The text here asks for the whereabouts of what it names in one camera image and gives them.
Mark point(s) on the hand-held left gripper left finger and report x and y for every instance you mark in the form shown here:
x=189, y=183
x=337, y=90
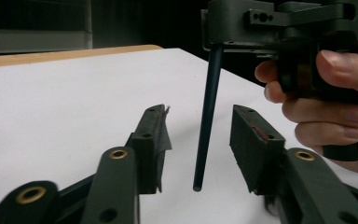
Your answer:
x=149, y=149

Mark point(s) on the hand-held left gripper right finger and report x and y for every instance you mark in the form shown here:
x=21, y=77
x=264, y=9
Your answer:
x=248, y=149

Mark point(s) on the white board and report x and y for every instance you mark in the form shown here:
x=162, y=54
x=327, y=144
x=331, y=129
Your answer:
x=59, y=109

